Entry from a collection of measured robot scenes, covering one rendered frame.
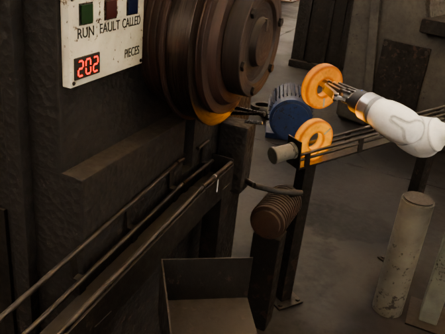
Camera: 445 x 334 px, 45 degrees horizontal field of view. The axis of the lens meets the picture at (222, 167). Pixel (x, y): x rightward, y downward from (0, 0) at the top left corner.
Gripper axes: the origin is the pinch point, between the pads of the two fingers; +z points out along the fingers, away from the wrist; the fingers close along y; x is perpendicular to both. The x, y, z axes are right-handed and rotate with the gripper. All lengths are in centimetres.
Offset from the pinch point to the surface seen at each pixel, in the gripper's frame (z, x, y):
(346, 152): -4.0, -27.2, 15.0
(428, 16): 114, -9, 188
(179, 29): -24, 26, -68
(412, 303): -31, -89, 47
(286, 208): -13.0, -39.2, -16.3
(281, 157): -3.9, -24.5, -15.2
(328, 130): -2.8, -17.2, 4.6
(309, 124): -2.2, -14.5, -3.9
